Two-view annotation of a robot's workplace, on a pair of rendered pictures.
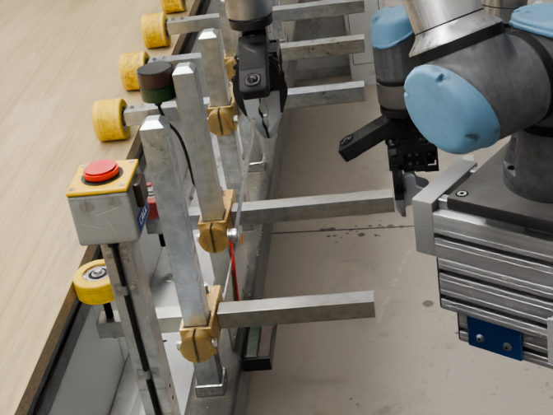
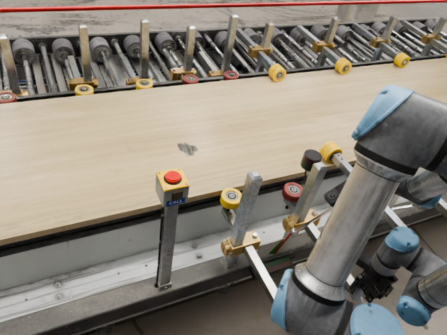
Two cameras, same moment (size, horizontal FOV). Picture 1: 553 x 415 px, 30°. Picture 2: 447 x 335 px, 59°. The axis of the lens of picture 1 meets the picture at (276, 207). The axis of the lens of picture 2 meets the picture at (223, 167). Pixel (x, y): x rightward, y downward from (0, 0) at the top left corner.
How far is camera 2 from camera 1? 0.83 m
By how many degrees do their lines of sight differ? 41
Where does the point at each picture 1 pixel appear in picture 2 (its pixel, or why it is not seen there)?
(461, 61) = (295, 292)
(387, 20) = (395, 235)
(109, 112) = (328, 149)
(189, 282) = (236, 230)
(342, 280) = not seen: hidden behind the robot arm
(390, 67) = (382, 251)
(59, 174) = (291, 152)
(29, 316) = (199, 185)
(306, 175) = not seen: outside the picture
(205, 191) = (297, 209)
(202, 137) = (307, 193)
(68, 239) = not seen: hidden behind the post
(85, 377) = (210, 217)
